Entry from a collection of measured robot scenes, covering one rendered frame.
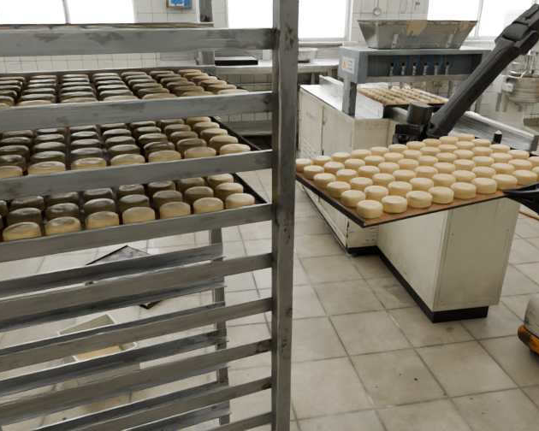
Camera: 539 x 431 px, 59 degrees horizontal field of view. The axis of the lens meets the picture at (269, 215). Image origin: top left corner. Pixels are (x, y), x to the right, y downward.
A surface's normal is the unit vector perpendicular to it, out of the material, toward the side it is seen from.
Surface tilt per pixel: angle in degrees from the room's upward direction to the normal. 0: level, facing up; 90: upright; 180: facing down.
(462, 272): 90
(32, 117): 90
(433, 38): 115
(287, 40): 90
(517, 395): 0
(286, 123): 90
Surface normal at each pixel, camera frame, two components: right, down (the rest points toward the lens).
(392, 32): 0.15, 0.74
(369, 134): 0.17, 0.39
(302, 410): 0.00, -0.92
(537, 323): -0.93, 0.15
